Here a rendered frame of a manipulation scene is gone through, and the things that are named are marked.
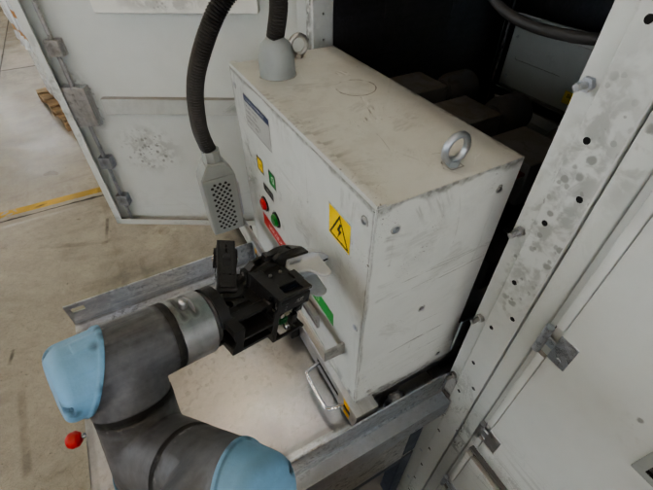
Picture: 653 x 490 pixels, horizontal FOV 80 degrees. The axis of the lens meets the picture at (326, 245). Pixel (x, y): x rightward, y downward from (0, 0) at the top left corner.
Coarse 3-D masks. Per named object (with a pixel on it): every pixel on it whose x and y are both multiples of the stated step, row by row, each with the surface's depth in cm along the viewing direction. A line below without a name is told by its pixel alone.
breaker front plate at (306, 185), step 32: (256, 96) 64; (288, 128) 56; (256, 160) 78; (288, 160) 61; (320, 160) 50; (256, 192) 87; (288, 192) 66; (320, 192) 53; (352, 192) 45; (256, 224) 98; (288, 224) 72; (320, 224) 57; (352, 224) 48; (352, 256) 51; (352, 288) 55; (320, 320) 75; (352, 320) 59; (352, 352) 64; (352, 384) 70
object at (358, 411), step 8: (256, 248) 103; (256, 256) 107; (304, 336) 87; (312, 344) 82; (312, 352) 85; (320, 360) 81; (320, 368) 84; (328, 368) 78; (328, 376) 79; (336, 376) 77; (328, 384) 81; (336, 384) 76; (336, 392) 78; (344, 392) 75; (352, 400) 74; (368, 400) 74; (352, 408) 72; (360, 408) 72; (368, 408) 72; (376, 408) 73; (352, 416) 73; (360, 416) 72; (352, 424) 75
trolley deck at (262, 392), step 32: (224, 352) 90; (256, 352) 90; (288, 352) 90; (192, 384) 84; (224, 384) 84; (256, 384) 84; (288, 384) 84; (320, 384) 84; (192, 416) 79; (224, 416) 79; (256, 416) 79; (288, 416) 79; (320, 416) 79; (416, 416) 79; (96, 448) 75; (288, 448) 75; (352, 448) 75; (384, 448) 79; (96, 480) 71; (320, 480) 71
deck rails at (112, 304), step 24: (192, 264) 101; (240, 264) 109; (120, 288) 95; (144, 288) 98; (168, 288) 102; (192, 288) 103; (72, 312) 93; (96, 312) 96; (120, 312) 97; (432, 384) 79; (384, 408) 74; (408, 408) 80; (336, 432) 77; (360, 432) 75; (288, 456) 74; (312, 456) 70
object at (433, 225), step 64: (256, 64) 72; (320, 64) 72; (320, 128) 54; (384, 128) 54; (448, 128) 54; (384, 192) 43; (448, 192) 45; (384, 256) 47; (448, 256) 55; (384, 320) 58; (448, 320) 70; (384, 384) 75
